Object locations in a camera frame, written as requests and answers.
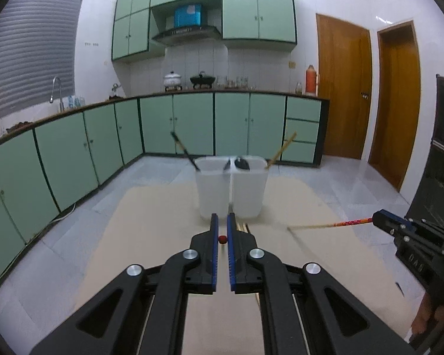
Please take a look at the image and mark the metal kitchen faucet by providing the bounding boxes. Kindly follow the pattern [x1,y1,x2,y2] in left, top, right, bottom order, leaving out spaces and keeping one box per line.
[49,77,65,113]

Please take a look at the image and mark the white lidded pot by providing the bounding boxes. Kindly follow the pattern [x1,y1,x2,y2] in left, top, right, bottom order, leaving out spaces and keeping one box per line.
[163,71,183,88]

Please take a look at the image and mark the green wall cabinets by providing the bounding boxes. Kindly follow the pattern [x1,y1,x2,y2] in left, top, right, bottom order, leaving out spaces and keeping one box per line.
[111,0,298,63]

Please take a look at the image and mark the dark wooden chopstick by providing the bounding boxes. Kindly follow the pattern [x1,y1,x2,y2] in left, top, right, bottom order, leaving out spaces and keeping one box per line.
[170,131,201,172]

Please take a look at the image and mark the black glass-front cabinet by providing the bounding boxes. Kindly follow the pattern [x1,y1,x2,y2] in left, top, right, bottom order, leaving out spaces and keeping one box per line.
[405,75,444,233]

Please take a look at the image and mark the green kitchen base cabinets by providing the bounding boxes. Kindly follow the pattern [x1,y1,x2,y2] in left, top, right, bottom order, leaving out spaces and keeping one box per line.
[0,92,330,296]

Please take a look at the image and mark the brown wooden door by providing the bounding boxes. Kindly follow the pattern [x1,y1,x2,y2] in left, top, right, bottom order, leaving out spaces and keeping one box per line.
[367,20,422,193]
[316,13,374,160]

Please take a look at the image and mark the beige tablecloth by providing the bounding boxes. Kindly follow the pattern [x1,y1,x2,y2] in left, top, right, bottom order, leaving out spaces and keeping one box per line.
[72,177,424,355]

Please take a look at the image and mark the person's right hand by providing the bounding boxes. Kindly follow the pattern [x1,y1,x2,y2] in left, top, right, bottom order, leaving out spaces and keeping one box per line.
[410,291,444,341]

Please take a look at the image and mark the white floor cable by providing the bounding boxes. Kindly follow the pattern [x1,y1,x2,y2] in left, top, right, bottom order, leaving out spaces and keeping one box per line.
[52,203,76,224]

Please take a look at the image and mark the grey window blind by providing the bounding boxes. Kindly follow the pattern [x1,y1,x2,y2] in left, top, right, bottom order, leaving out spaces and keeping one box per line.
[0,0,85,119]

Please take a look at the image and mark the black lidded wok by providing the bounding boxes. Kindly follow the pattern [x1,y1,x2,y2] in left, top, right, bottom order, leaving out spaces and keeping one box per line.
[190,71,216,88]

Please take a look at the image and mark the green drawer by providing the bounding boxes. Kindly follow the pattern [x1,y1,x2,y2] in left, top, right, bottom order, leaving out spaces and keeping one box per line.
[281,141,317,163]
[286,97,322,121]
[284,119,320,143]

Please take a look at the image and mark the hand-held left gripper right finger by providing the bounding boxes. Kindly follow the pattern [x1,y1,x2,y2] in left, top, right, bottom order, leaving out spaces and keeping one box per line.
[227,213,419,355]

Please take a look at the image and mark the black range hood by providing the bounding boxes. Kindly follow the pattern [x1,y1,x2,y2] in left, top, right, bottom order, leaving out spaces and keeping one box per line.
[151,25,223,47]

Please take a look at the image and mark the white two-compartment utensil holder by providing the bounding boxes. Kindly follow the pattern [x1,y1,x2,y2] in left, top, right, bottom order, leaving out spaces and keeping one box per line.
[194,155,268,220]

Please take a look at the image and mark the orange thermos flask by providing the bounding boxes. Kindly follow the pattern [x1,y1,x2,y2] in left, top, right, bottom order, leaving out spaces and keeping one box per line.
[304,64,320,96]

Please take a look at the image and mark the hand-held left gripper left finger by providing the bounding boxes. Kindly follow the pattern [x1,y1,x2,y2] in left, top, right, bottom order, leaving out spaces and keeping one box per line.
[30,213,219,355]

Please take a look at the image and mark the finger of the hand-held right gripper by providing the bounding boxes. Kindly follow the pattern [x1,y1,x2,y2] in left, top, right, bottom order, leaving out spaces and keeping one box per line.
[372,210,422,240]
[407,218,444,245]

